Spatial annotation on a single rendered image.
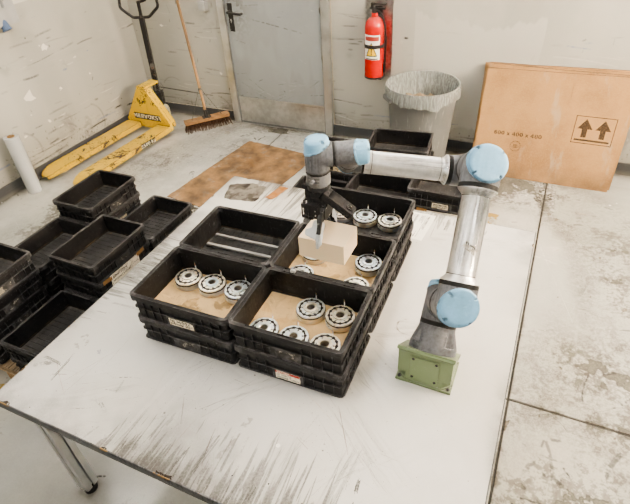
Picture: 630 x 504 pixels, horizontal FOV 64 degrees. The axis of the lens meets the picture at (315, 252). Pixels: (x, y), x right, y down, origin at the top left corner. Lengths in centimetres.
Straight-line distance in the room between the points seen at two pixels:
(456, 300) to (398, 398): 41
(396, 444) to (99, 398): 99
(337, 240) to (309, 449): 64
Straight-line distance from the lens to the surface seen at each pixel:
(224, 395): 178
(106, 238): 304
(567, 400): 277
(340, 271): 196
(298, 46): 478
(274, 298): 187
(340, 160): 151
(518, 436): 258
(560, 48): 430
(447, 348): 167
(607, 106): 425
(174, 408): 179
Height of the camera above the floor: 210
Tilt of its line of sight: 38 degrees down
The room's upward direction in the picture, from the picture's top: 4 degrees counter-clockwise
